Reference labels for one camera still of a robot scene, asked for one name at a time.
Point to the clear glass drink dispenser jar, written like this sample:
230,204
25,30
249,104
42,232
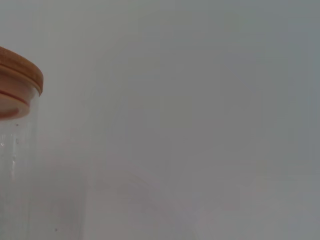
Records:
17,162

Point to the round wooden jar lid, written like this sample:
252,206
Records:
15,80

